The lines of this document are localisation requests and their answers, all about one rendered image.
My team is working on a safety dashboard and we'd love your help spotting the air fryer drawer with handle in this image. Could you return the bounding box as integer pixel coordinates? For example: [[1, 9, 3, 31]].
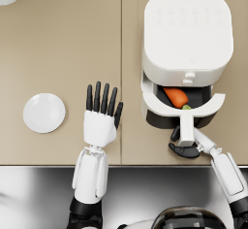
[[139, 70, 227, 147]]

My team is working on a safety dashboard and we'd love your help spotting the orange carrot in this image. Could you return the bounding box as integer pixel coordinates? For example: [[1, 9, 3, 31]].
[[162, 86, 193, 111]]

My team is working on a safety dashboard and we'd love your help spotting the pale air fryer body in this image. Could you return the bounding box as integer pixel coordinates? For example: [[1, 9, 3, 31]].
[[140, 0, 234, 88]]

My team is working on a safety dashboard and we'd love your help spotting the white round plate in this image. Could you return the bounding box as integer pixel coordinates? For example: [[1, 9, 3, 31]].
[[22, 92, 67, 134]]

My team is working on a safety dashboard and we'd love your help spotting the dark round robot body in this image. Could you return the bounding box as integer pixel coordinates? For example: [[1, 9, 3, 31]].
[[116, 206, 229, 229]]

